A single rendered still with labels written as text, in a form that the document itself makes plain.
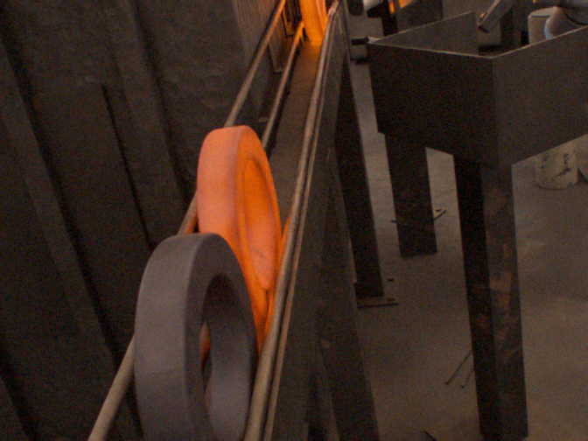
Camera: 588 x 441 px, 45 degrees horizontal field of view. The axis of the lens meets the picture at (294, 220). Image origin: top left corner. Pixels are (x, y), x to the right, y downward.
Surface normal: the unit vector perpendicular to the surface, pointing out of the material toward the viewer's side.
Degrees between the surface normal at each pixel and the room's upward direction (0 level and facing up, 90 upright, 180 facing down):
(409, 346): 0
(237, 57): 90
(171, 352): 51
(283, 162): 7
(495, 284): 90
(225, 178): 40
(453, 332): 0
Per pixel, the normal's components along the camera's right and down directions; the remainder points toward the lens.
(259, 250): -0.21, -0.43
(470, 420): -0.18, -0.90
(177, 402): -0.16, 0.10
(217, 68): -0.11, 0.42
